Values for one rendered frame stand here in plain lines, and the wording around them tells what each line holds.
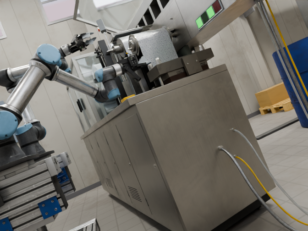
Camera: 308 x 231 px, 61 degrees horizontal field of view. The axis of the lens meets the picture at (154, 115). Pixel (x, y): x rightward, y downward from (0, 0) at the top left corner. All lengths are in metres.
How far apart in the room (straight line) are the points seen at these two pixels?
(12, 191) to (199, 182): 0.91
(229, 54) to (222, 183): 4.52
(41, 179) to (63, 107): 3.64
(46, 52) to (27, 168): 0.57
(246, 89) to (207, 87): 4.30
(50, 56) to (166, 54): 0.74
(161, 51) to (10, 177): 1.13
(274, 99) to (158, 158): 4.20
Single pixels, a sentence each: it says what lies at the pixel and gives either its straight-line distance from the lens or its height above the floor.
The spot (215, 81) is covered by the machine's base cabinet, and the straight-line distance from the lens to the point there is 1.57.
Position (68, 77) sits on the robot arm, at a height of 1.16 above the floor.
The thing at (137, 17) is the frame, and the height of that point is 1.62.
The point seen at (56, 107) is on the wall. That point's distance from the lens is 4.97.
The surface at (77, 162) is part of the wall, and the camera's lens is 4.91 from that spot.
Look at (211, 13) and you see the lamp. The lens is 1.59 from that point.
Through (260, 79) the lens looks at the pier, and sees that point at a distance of 5.78.
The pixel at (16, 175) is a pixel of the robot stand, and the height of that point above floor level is 0.75.
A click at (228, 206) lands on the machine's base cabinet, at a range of 1.56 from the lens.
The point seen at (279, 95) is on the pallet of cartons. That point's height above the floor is 0.27.
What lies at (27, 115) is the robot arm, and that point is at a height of 1.12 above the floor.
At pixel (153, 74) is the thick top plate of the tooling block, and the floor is 1.00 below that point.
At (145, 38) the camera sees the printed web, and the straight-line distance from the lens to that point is 1.77.
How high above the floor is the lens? 0.76
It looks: level
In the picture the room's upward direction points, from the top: 22 degrees counter-clockwise
